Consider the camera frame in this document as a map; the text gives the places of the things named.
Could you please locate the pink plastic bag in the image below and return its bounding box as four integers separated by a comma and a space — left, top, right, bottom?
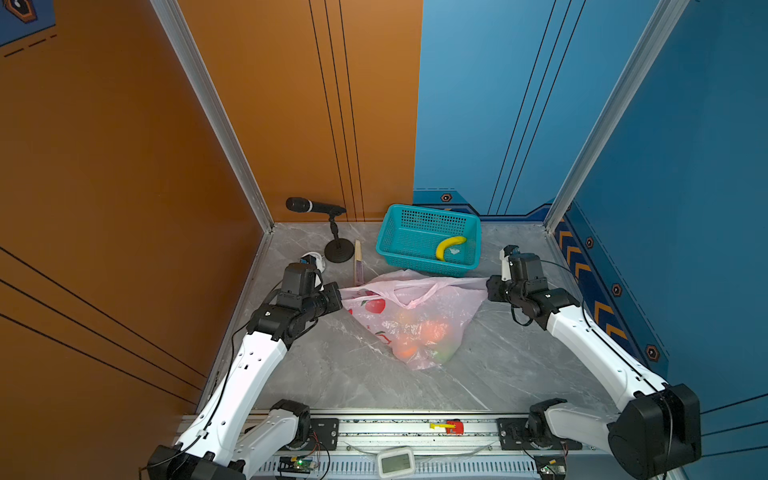
341, 270, 488, 370

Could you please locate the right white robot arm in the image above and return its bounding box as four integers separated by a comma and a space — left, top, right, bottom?
486, 245, 702, 479

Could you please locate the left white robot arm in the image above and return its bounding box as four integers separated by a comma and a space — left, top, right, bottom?
139, 252, 342, 479

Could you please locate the white round clock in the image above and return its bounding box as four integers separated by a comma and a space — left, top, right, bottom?
300, 251, 326, 273

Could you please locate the black microphone on stand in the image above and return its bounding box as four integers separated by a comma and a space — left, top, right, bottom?
285, 196, 356, 264

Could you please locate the yellow banana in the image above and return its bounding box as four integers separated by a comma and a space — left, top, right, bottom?
435, 236, 467, 261

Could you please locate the teal plastic basket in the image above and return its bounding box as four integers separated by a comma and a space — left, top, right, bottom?
376, 204, 482, 277

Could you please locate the left green circuit board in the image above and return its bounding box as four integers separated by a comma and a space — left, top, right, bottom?
276, 456, 318, 476

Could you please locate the right circuit board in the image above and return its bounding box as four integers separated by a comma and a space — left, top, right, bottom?
535, 457, 567, 480

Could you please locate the white digital timer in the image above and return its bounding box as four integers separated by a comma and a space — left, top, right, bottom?
376, 447, 416, 479

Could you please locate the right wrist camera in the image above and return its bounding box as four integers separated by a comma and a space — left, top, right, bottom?
500, 245, 519, 281

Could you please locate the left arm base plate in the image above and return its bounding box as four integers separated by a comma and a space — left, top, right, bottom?
281, 417, 340, 453

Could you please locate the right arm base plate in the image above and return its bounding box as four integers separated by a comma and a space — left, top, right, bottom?
496, 417, 583, 451

